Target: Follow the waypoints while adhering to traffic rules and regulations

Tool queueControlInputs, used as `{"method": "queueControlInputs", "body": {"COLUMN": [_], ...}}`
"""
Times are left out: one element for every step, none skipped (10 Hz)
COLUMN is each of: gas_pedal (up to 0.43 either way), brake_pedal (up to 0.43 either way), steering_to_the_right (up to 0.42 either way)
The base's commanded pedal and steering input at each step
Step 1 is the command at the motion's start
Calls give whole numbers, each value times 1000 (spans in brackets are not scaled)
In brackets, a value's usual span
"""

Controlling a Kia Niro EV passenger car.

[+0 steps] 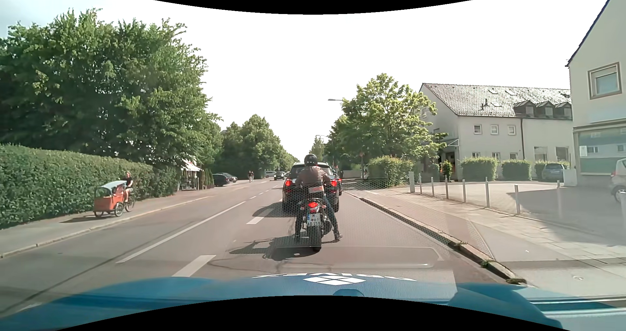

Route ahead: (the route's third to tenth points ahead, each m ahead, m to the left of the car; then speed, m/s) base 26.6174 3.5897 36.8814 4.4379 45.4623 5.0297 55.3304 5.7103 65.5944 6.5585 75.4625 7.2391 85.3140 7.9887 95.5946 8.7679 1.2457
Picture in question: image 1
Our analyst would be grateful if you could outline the road markings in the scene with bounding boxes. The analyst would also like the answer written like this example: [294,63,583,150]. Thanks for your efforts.
[15,183,397,313]

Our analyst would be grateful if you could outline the green bush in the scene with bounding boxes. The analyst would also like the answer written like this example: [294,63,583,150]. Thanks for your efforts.
[367,155,416,186]

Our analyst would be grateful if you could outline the large green tree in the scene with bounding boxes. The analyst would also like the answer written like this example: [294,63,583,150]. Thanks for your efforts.
[325,73,447,171]

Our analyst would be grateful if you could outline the cream building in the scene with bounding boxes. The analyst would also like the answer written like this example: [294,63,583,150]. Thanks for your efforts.
[566,0,626,187]

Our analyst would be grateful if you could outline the grey pavement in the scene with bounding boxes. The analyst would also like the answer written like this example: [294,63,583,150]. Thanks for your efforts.
[0,182,245,259]

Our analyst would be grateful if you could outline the paved forecourt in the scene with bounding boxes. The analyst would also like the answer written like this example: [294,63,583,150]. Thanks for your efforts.
[391,180,626,246]

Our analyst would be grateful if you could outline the person on cargo bicycle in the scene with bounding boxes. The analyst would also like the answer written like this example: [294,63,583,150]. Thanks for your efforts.
[93,171,136,218]

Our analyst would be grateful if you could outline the row of trees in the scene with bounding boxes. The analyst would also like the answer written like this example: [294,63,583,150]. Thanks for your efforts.
[0,8,300,180]

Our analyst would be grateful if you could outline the trimmed hedge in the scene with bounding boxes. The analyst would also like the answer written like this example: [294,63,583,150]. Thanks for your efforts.
[501,160,533,181]
[460,156,499,182]

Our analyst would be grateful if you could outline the paved pavement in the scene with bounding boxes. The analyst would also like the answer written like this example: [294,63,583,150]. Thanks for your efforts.
[348,187,626,298]

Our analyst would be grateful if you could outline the green hedge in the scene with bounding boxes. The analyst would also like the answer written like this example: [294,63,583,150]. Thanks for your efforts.
[0,143,179,230]

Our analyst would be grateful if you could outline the grey asphalt road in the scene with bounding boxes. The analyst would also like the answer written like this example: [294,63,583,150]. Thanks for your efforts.
[0,178,509,317]

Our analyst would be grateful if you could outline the blue parked car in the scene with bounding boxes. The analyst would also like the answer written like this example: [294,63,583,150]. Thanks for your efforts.
[541,162,567,182]

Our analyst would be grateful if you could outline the person on motorcycle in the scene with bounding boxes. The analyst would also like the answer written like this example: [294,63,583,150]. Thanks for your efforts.
[292,154,343,252]

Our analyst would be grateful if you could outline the car's own bonnet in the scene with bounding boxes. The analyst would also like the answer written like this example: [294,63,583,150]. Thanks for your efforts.
[0,273,626,331]

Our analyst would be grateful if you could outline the white house with tiled roof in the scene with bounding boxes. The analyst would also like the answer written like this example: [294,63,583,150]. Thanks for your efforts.
[420,83,575,181]

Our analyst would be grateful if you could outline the white awning building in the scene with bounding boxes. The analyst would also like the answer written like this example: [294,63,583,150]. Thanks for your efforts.
[178,159,202,191]

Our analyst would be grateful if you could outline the row of bollards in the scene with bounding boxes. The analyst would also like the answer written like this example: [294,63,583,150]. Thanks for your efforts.
[409,171,626,221]

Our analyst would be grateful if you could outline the silver vehicle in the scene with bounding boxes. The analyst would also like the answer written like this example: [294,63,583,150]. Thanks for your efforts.
[609,158,626,203]

